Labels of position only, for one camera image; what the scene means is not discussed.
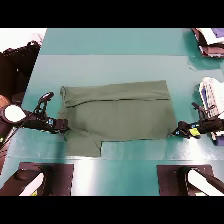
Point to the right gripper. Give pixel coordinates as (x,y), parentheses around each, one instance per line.
(185,128)

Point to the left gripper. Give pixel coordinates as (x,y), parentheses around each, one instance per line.
(59,125)

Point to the olive green T-shirt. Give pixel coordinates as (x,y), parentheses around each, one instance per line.
(120,116)

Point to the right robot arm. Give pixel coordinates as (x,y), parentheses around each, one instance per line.
(213,125)

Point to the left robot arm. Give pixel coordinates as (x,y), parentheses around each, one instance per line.
(15,115)

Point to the pale checked shirt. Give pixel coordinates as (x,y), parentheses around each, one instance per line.
(211,95)

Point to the white garment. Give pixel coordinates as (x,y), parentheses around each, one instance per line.
(211,35)

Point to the purple garment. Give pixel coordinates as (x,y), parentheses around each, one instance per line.
(219,31)

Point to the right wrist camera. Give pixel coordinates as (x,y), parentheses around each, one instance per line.
(200,110)

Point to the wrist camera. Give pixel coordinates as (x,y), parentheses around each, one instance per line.
(200,110)
(44,100)

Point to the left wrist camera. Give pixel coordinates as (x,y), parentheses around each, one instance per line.
(44,100)

